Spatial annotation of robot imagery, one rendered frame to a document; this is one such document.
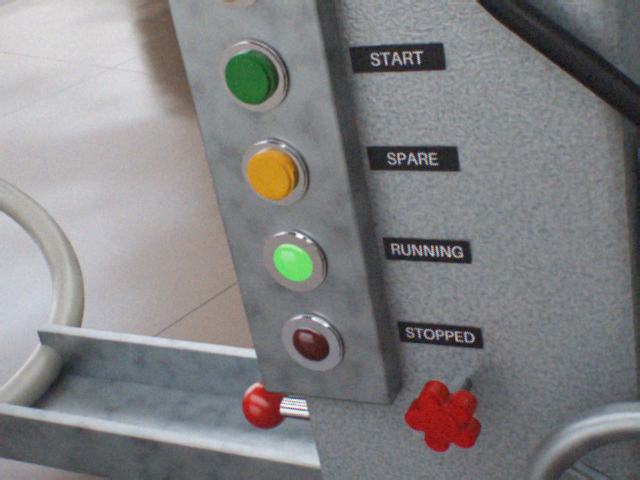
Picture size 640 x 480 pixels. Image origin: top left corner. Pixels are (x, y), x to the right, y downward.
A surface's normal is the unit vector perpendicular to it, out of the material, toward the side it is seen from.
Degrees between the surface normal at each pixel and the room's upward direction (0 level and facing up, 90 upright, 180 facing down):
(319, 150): 90
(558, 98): 90
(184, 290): 0
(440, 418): 90
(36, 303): 0
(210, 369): 90
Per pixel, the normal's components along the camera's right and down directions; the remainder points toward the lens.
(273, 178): -0.40, 0.48
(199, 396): -0.15, -0.88
